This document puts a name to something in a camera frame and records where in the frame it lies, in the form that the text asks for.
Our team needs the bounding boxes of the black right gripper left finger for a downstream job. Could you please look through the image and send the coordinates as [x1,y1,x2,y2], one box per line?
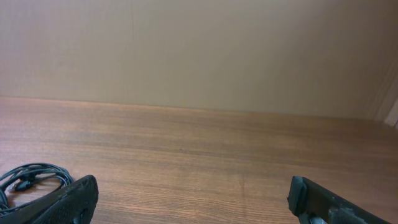
[1,175,99,224]

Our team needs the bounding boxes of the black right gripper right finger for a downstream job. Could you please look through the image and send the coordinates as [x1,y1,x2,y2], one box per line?
[287,175,388,224]

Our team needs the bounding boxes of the thick black USB cable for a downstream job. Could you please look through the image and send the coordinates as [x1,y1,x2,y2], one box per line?
[0,162,74,217]

